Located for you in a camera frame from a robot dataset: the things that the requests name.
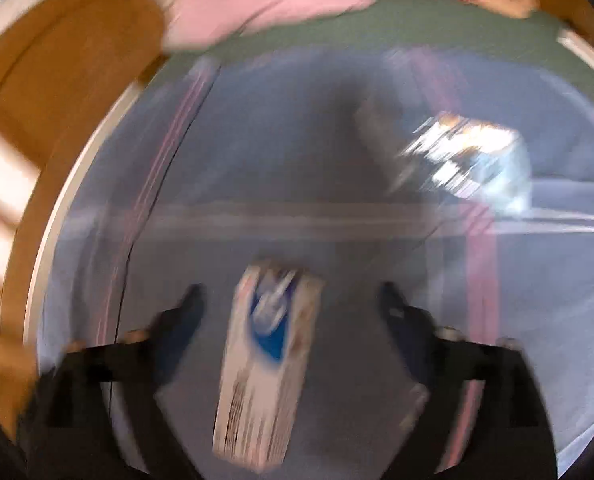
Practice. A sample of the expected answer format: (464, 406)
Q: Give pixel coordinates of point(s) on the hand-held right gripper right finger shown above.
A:
(401, 320)

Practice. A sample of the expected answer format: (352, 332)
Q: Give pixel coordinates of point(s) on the white framed board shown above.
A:
(584, 47)

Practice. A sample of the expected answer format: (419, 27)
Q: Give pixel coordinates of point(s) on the green bed sheet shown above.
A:
(427, 25)

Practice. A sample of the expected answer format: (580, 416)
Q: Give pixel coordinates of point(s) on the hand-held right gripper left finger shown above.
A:
(184, 322)

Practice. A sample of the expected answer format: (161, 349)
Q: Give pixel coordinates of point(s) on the wooden slatted railing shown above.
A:
(52, 85)

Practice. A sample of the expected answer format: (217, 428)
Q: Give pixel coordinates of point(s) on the white blue cardboard box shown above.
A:
(267, 375)

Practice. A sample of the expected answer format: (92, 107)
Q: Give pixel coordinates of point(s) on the blue striped blanket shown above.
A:
(302, 160)

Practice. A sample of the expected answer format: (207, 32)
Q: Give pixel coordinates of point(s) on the clear plastic bag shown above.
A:
(467, 160)

